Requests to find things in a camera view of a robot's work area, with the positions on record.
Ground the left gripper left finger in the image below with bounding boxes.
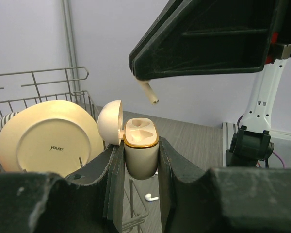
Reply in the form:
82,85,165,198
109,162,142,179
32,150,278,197
0,145,125,233

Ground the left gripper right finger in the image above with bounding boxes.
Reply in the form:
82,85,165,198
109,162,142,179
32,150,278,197
158,138,291,233

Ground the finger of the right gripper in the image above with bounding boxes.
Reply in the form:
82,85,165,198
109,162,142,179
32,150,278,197
129,0,291,81

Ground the pink earbud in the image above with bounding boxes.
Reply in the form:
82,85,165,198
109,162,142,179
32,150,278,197
137,80,159,105

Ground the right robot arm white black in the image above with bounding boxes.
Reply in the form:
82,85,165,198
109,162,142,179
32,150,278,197
129,0,291,166

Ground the white earbud lower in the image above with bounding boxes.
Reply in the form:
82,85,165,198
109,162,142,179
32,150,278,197
145,193,159,202

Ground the beige plate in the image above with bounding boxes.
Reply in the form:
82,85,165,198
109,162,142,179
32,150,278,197
0,100,104,177

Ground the striped ceramic mug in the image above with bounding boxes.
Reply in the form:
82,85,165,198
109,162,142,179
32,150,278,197
0,112,18,132

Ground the aluminium frame post right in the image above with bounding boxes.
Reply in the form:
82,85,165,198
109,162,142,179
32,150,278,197
61,0,81,91

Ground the grey wire dish rack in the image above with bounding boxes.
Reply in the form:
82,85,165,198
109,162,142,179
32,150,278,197
0,67,149,233

